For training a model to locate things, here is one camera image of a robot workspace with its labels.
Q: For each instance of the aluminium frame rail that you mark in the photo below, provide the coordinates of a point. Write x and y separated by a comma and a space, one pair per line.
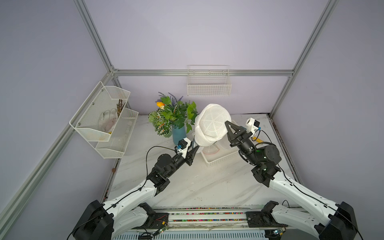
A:
182, 73

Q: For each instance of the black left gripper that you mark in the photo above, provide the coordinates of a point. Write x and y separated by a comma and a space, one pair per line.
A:
190, 155

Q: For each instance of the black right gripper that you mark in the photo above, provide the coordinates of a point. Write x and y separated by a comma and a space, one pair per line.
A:
241, 140

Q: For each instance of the white mesh laundry bag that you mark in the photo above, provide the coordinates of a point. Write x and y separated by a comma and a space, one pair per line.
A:
210, 125

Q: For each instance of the blue yellow garden fork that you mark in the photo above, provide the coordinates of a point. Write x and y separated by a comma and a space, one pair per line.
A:
255, 139

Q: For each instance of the white mesh upper wall shelf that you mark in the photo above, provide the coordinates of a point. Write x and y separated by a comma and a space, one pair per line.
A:
103, 98

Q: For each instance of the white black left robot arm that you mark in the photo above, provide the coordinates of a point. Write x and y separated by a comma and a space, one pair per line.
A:
108, 220

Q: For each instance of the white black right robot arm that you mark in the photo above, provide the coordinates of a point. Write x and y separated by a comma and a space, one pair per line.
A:
321, 218

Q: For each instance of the white mesh wall shelf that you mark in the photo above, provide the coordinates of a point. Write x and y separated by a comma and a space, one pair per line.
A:
116, 147
103, 98

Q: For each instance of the white mesh lower wall shelf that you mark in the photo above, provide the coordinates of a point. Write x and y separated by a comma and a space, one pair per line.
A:
116, 147

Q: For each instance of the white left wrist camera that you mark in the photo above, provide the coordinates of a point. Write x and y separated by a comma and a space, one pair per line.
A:
185, 143

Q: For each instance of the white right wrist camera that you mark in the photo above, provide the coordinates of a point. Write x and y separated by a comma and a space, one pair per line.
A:
252, 126

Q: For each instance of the teal vase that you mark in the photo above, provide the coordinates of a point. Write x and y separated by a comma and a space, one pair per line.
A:
178, 134

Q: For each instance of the cream perforated plastic basket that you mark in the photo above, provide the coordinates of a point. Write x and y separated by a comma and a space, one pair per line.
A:
226, 152

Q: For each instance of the pink rimmed mesh laundry bag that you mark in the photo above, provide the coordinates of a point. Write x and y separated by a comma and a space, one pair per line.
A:
211, 150

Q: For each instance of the white wire wall basket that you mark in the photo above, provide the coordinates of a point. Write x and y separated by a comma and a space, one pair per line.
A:
210, 86

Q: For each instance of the green artificial plant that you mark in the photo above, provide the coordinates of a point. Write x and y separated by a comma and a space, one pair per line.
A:
172, 113

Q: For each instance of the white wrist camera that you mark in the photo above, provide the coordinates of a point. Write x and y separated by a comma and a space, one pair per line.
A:
185, 143
252, 126

